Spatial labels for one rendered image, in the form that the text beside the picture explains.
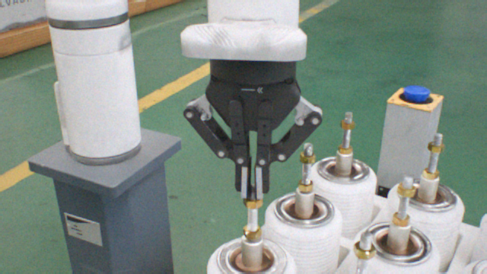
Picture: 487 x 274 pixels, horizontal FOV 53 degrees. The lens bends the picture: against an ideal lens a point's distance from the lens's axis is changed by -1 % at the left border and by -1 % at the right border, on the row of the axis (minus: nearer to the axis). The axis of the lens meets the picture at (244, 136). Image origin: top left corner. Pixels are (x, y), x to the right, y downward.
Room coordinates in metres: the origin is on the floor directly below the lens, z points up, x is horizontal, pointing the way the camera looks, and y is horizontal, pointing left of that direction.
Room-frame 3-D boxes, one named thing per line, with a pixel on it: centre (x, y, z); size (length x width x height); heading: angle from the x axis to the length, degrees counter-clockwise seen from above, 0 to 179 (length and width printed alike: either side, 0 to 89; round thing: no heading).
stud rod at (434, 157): (0.53, -0.24, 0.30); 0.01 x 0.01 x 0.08; 40
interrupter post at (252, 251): (0.41, -0.01, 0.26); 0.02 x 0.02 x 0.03
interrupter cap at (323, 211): (0.50, -0.07, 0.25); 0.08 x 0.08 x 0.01
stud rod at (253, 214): (0.41, -0.01, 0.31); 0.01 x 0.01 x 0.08; 52
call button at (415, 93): (0.72, -0.27, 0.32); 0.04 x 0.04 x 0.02
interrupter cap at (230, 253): (0.41, -0.01, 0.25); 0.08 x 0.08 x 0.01
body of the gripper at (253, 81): (0.41, -0.01, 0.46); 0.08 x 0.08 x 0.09
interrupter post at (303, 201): (0.50, -0.07, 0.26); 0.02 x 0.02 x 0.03
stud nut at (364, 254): (0.34, -0.11, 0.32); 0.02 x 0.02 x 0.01; 65
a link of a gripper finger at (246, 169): (0.41, 0.00, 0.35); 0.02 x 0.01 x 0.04; 172
